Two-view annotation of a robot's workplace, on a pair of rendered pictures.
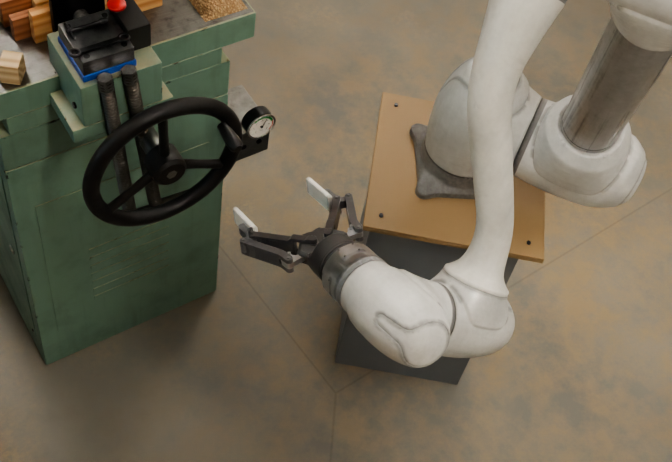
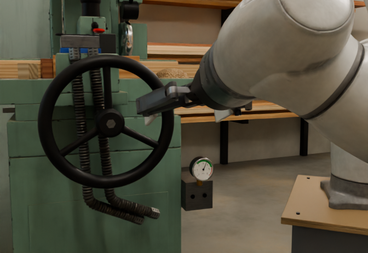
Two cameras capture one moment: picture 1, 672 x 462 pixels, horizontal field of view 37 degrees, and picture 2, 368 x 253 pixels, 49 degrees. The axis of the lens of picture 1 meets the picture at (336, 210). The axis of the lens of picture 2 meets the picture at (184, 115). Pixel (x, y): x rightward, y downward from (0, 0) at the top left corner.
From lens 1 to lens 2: 1.27 m
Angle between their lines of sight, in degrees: 50
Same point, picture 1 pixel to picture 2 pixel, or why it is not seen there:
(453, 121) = not seen: hidden behind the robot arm
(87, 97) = (61, 63)
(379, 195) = (296, 206)
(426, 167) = (335, 189)
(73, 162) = not seen: hidden behind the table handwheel
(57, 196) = (46, 201)
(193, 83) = (154, 126)
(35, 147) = (33, 141)
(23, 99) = (29, 90)
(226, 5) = (178, 73)
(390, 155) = (305, 193)
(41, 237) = (29, 243)
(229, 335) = not seen: outside the picture
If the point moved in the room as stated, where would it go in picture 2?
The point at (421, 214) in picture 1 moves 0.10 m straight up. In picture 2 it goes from (336, 215) to (338, 168)
